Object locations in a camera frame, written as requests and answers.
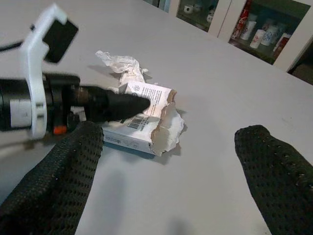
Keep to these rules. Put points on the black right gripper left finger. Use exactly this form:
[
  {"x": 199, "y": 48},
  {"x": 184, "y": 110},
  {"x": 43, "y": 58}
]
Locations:
[{"x": 49, "y": 191}]

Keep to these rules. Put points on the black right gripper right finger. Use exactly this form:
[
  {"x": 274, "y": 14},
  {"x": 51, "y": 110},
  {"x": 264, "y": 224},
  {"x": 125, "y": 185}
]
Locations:
[{"x": 281, "y": 191}]

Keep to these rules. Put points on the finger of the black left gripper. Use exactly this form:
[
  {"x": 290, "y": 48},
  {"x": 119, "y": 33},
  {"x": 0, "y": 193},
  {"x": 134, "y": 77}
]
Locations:
[{"x": 117, "y": 105}]

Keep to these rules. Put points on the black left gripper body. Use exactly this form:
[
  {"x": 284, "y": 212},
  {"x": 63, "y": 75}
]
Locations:
[{"x": 58, "y": 98}]

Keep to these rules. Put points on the torn white carton box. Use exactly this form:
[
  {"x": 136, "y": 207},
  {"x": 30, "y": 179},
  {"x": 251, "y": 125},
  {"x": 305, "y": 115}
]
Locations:
[{"x": 137, "y": 137}]

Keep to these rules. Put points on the crumpled white paper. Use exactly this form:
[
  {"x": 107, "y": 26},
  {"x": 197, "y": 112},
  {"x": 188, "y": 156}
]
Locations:
[{"x": 122, "y": 63}]

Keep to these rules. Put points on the white tape roll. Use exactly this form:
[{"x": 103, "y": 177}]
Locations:
[{"x": 188, "y": 8}]

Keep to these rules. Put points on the white glass door cabinet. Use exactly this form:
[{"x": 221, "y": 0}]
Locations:
[{"x": 221, "y": 19}]

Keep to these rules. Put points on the red and white can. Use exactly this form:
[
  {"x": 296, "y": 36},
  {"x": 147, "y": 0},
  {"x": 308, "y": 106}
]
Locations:
[{"x": 281, "y": 42}]

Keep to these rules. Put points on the white cup red print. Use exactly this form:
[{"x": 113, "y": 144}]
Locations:
[{"x": 256, "y": 39}]

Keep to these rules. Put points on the white cup blue print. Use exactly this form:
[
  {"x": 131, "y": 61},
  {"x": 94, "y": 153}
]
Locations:
[{"x": 269, "y": 35}]

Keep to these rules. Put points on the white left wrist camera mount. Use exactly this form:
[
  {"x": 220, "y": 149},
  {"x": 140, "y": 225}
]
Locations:
[{"x": 34, "y": 73}]

